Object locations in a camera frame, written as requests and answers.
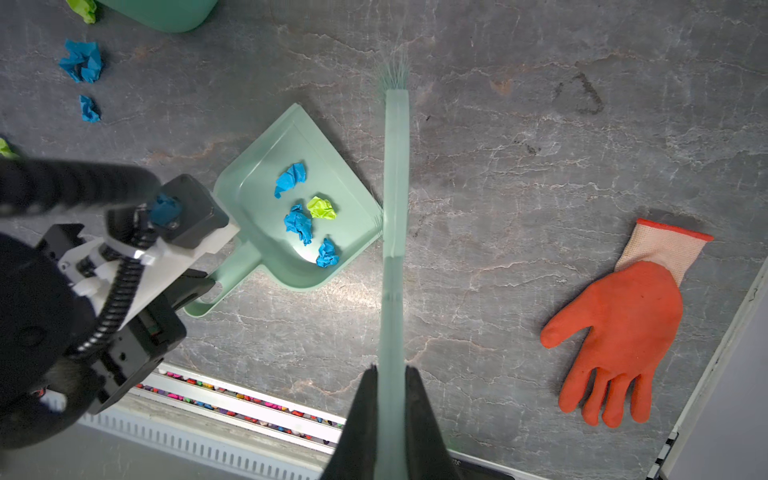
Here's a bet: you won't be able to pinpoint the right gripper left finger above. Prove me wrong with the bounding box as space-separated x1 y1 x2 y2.
321 366 378 480

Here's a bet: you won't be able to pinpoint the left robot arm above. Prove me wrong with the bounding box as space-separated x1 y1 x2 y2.
1 159 235 450

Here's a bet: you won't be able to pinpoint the paper scraps cluster near bin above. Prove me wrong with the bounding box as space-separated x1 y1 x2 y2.
273 163 340 268

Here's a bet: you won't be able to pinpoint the red rubber glove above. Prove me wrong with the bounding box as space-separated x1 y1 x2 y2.
540 218 714 428

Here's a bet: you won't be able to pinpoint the green dustpan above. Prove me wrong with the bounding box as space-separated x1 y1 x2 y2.
185 104 383 317

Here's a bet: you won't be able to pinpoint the blue scraps beside bin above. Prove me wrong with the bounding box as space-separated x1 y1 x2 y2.
58 0 104 125

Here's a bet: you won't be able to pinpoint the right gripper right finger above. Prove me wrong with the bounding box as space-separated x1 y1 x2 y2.
405 366 460 480

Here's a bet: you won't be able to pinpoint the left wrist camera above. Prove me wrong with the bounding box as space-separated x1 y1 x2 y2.
149 174 229 249

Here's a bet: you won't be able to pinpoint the green hand brush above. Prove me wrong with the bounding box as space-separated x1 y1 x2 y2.
374 49 410 479

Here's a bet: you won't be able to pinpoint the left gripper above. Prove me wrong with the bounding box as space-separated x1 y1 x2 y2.
87 269 215 414

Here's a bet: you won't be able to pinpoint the green trash bin with bag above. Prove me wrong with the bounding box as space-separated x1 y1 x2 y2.
98 0 218 33

